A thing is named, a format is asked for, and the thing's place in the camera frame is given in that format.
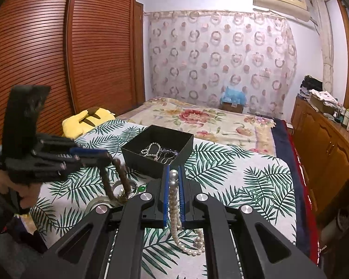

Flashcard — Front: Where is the black square box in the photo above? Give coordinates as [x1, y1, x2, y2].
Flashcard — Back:
[121, 124, 194, 179]

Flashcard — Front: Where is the brown wooden cabinet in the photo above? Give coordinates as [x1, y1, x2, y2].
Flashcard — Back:
[291, 96, 349, 224]

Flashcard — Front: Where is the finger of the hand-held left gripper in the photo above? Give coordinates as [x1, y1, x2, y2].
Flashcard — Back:
[6, 154, 88, 184]
[32, 133, 114, 167]

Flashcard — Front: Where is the dark blue red-edged blanket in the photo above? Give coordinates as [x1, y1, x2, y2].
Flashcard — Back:
[272, 116, 319, 265]

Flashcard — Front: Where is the stack of folded clothes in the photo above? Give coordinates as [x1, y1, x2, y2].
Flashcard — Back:
[299, 75, 323, 98]

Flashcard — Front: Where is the leaf print tablecloth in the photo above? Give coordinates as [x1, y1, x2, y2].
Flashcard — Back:
[30, 119, 297, 279]

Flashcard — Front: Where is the brown cardboard box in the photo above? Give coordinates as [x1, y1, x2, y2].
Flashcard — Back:
[220, 101, 245, 114]

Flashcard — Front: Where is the grey bin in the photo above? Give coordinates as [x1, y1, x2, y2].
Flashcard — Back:
[320, 208, 349, 245]

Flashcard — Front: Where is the yellow plush pillow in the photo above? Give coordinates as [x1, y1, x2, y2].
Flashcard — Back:
[62, 106, 115, 137]

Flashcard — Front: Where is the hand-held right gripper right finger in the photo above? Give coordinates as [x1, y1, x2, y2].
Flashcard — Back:
[177, 166, 328, 279]

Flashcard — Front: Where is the white pearl necklace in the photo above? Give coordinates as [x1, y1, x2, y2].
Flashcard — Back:
[167, 171, 206, 257]

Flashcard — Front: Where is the blue plastic bag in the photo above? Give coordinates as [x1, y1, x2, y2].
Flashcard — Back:
[221, 86, 248, 105]

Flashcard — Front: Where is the small white pearl bracelet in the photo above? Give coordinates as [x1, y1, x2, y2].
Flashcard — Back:
[140, 142, 160, 159]

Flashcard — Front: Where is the circle print sheer curtain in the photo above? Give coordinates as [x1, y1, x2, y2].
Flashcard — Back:
[144, 10, 298, 117]

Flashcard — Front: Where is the row of toiletry bottles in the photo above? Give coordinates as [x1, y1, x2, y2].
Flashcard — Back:
[333, 106, 349, 133]

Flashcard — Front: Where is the wooden window frame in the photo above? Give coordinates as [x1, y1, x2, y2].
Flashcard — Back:
[336, 0, 349, 109]

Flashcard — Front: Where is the floral blanket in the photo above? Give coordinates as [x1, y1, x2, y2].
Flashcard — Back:
[116, 96, 277, 157]

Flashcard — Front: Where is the tied beige window curtain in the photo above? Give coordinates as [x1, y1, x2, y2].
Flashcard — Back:
[310, 0, 335, 96]

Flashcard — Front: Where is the pale translucent jade bangle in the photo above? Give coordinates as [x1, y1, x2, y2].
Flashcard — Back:
[84, 180, 140, 213]

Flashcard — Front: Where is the brown slatted wooden wardrobe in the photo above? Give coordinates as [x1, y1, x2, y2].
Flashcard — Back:
[0, 0, 146, 152]

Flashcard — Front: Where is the dark metal hair comb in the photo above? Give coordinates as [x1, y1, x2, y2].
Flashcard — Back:
[155, 148, 179, 165]

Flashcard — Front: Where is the brown wooden bead bracelet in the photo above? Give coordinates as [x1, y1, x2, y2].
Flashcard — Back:
[100, 158, 134, 202]

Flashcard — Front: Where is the white dotted cloth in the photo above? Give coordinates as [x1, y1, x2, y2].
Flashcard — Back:
[308, 90, 338, 105]

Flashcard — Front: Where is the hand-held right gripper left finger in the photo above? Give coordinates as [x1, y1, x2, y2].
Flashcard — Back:
[23, 165, 171, 279]

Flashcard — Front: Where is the person's left hand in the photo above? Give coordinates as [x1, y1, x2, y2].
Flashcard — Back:
[0, 168, 43, 210]

